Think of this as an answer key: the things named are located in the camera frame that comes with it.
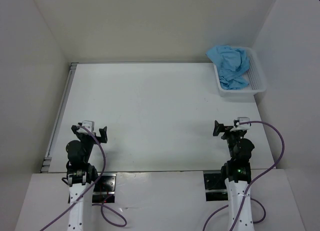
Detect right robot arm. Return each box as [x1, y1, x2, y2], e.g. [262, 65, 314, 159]
[213, 118, 255, 231]

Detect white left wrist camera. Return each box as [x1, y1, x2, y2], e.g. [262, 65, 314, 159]
[77, 120, 95, 134]

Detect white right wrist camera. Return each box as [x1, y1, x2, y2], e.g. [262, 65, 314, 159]
[230, 117, 251, 132]

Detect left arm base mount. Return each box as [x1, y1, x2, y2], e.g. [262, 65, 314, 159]
[92, 173, 117, 204]

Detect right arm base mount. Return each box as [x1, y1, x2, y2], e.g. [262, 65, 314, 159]
[203, 171, 228, 202]

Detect aluminium table edge rail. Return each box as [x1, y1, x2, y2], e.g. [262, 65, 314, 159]
[39, 62, 78, 173]

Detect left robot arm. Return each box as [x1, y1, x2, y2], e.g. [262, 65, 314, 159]
[65, 121, 108, 231]

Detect light blue shorts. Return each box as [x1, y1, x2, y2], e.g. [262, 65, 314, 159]
[205, 45, 250, 90]

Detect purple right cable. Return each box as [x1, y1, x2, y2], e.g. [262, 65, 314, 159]
[202, 120, 286, 231]

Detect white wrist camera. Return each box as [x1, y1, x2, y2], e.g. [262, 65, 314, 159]
[77, 120, 95, 134]
[230, 117, 251, 132]

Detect white plastic basket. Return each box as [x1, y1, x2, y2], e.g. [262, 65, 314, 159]
[213, 46, 267, 98]

